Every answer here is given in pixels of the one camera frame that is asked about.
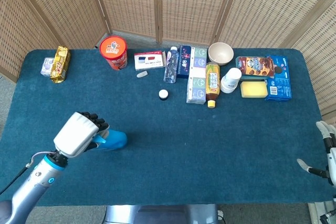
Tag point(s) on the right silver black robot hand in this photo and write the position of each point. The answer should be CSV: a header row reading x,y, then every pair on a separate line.
x,y
333,161

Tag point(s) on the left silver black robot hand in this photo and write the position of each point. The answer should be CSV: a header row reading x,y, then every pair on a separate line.
x,y
74,134

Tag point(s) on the blue detergent bottle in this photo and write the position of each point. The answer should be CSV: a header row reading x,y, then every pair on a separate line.
x,y
116,140

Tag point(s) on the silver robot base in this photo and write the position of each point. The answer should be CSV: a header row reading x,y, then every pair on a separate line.
x,y
162,216

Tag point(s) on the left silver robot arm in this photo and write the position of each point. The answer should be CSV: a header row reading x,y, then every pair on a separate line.
x,y
34,187

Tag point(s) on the gold biscuit packet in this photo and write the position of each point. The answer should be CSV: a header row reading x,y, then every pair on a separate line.
x,y
60,64

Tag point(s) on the small white purple box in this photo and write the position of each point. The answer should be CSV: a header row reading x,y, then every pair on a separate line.
x,y
46,66

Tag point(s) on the small white oblong piece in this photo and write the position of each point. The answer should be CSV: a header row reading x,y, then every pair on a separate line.
x,y
142,74

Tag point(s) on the blue Oreo box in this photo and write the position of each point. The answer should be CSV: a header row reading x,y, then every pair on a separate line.
x,y
282,85

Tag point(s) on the red cylindrical snack canister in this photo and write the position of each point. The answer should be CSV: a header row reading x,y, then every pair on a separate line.
x,y
113,48

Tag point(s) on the small white capped jar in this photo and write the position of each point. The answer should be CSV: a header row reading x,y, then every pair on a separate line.
x,y
163,94

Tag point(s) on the wicker folding screen panel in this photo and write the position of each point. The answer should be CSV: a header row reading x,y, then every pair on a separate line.
x,y
68,6
128,1
267,6
191,3
320,58
15,24

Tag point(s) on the white box red blue print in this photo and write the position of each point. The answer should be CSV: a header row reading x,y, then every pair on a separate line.
x,y
148,61

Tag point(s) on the yellow sponge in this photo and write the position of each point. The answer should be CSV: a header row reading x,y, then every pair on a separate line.
x,y
253,89

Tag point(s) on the blue table cloth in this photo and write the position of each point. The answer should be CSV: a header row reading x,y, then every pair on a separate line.
x,y
183,155

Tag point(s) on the water bottle dark label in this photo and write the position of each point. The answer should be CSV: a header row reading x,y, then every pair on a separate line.
x,y
171,66

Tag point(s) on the chocolate cookie box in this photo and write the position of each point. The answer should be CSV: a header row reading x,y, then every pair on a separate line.
x,y
254,66

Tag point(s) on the dark blue carton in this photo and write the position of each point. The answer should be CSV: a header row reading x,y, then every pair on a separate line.
x,y
183,61

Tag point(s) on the pastel tissue pack strip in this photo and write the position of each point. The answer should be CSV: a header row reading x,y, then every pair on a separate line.
x,y
197,82

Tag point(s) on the yellow label tea bottle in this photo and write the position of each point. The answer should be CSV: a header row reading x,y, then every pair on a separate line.
x,y
212,82

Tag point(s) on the beige bowl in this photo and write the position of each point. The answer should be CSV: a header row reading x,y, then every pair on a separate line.
x,y
220,52

